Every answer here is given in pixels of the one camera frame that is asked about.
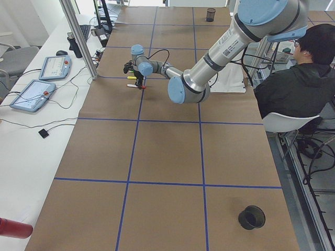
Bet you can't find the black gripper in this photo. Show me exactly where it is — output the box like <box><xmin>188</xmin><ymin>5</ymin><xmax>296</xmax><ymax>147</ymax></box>
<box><xmin>134</xmin><ymin>72</ymin><xmax>144</xmax><ymax>89</ymax></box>

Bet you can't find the near black mesh pencil cup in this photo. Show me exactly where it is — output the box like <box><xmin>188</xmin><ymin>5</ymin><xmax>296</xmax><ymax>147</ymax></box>
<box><xmin>238</xmin><ymin>205</ymin><xmax>266</xmax><ymax>230</ymax></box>

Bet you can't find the small black square pad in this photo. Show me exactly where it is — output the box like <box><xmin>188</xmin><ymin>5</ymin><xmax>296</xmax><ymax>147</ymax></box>
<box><xmin>38</xmin><ymin>129</ymin><xmax>49</xmax><ymax>139</ymax></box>

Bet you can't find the aluminium frame post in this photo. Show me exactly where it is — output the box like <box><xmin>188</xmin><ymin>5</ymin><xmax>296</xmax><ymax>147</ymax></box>
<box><xmin>59</xmin><ymin>0</ymin><xmax>97</xmax><ymax>80</ymax></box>

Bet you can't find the far blue teach pendant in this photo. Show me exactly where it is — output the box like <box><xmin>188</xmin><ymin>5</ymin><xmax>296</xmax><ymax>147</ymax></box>
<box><xmin>39</xmin><ymin>55</ymin><xmax>72</xmax><ymax>81</ymax></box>

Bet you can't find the blue teach pendant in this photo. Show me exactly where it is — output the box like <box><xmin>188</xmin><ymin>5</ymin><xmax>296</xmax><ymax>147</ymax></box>
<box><xmin>9</xmin><ymin>79</ymin><xmax>56</xmax><ymax>112</ymax></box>
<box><xmin>39</xmin><ymin>55</ymin><xmax>72</xmax><ymax>81</ymax></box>

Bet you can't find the black computer mouse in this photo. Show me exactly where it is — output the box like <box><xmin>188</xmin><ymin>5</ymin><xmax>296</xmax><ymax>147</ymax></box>
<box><xmin>56</xmin><ymin>50</ymin><xmax>68</xmax><ymax>56</ymax></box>

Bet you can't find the seated person in black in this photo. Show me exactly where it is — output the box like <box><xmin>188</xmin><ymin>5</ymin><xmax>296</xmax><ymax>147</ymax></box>
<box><xmin>254</xmin><ymin>24</ymin><xmax>334</xmax><ymax>118</ymax></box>

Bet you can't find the black mesh pencil cup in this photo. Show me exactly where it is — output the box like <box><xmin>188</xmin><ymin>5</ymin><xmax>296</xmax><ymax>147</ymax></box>
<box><xmin>205</xmin><ymin>8</ymin><xmax>216</xmax><ymax>22</ymax></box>
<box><xmin>238</xmin><ymin>205</ymin><xmax>266</xmax><ymax>230</ymax></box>

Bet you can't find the far black mesh pencil cup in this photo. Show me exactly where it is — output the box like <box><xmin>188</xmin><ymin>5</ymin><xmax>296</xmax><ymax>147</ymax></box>
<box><xmin>205</xmin><ymin>8</ymin><xmax>216</xmax><ymax>22</ymax></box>

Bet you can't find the black keyboard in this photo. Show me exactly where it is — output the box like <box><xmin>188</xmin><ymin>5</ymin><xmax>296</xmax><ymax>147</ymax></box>
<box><xmin>79</xmin><ymin>25</ymin><xmax>91</xmax><ymax>41</ymax></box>

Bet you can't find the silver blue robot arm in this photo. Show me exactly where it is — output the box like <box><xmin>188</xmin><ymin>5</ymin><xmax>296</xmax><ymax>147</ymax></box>
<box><xmin>131</xmin><ymin>0</ymin><xmax>309</xmax><ymax>104</ymax></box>

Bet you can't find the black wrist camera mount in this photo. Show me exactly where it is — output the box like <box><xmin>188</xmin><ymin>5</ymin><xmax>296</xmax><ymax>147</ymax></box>
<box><xmin>123</xmin><ymin>61</ymin><xmax>134</xmax><ymax>74</ymax></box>

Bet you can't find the near blue teach pendant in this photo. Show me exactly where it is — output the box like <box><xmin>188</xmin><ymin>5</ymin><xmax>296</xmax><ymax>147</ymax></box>
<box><xmin>9</xmin><ymin>79</ymin><xmax>56</xmax><ymax>112</ymax></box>

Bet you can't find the red water bottle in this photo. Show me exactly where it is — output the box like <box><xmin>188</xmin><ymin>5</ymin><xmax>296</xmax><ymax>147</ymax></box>
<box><xmin>1</xmin><ymin>218</ymin><xmax>33</xmax><ymax>239</ymax></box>

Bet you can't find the red capped white marker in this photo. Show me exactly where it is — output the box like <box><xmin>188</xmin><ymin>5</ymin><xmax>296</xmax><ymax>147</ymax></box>
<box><xmin>127</xmin><ymin>84</ymin><xmax>146</xmax><ymax>89</ymax></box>

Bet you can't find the black water bottle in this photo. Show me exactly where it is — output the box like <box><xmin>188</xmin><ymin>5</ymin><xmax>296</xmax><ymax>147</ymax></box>
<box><xmin>67</xmin><ymin>32</ymin><xmax>83</xmax><ymax>58</ymax></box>

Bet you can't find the white chair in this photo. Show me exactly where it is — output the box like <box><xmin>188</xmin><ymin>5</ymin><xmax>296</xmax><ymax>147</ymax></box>
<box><xmin>262</xmin><ymin>112</ymin><xmax>320</xmax><ymax>133</ymax></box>

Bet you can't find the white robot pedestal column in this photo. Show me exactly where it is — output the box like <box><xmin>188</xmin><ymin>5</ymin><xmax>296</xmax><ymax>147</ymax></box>
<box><xmin>209</xmin><ymin>63</ymin><xmax>246</xmax><ymax>93</ymax></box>

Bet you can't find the grey office chair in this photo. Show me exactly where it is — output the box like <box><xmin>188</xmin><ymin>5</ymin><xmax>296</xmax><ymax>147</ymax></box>
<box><xmin>1</xmin><ymin>43</ymin><xmax>39</xmax><ymax>87</ymax></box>

